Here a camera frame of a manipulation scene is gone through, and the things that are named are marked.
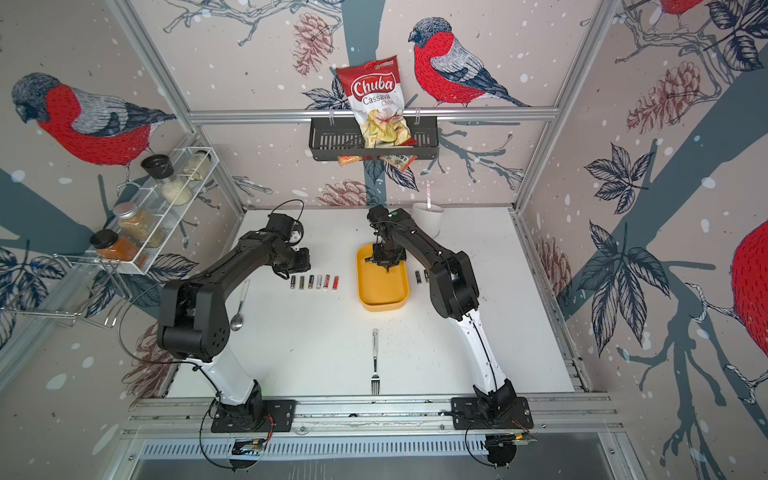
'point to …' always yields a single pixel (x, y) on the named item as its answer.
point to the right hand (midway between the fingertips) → (384, 262)
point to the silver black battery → (293, 282)
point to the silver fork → (375, 381)
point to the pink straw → (428, 198)
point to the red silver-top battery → (335, 282)
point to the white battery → (319, 282)
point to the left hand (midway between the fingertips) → (312, 259)
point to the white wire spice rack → (193, 170)
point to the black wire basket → (424, 131)
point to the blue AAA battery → (418, 277)
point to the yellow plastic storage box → (377, 289)
